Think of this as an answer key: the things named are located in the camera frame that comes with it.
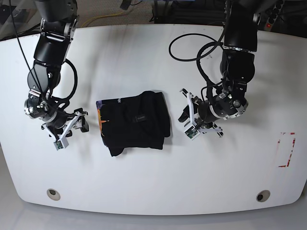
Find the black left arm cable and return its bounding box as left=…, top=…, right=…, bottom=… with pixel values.
left=168, top=32, right=225, bottom=92

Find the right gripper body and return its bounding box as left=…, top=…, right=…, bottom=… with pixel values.
left=41, top=108, right=87, bottom=142

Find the table cable grommet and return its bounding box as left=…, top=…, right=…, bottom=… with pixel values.
left=256, top=190, right=271, bottom=203
left=47, top=189, right=60, bottom=201

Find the red tape rectangle marking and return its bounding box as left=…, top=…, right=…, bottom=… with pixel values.
left=277, top=132, right=296, bottom=168

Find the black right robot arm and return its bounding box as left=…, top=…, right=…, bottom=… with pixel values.
left=24, top=0, right=89, bottom=150

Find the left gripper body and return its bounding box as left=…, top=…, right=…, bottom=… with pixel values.
left=180, top=88, right=224, bottom=138

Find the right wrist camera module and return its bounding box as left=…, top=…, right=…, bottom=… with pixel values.
left=54, top=138, right=69, bottom=150

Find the right table cable grommet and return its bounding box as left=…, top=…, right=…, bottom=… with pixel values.
left=256, top=190, right=271, bottom=203

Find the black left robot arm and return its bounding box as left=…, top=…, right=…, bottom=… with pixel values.
left=178, top=0, right=266, bottom=139

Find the clear plastic bin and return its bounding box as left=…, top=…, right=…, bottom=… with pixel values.
left=0, top=0, right=37, bottom=39

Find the left table cable grommet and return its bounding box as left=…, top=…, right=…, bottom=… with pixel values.
left=47, top=189, right=60, bottom=201

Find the black graphic T-shirt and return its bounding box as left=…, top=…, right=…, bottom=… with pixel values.
left=96, top=91, right=171, bottom=157

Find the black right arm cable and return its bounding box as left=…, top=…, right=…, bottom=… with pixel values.
left=8, top=0, right=79, bottom=113

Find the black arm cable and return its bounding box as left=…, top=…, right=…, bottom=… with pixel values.
left=8, top=0, right=79, bottom=113
left=168, top=32, right=225, bottom=92

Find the yellow cable on floor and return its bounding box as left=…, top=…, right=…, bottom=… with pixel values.
left=82, top=9, right=125, bottom=28

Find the power strip with red light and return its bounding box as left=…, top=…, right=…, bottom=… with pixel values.
left=264, top=0, right=285, bottom=32

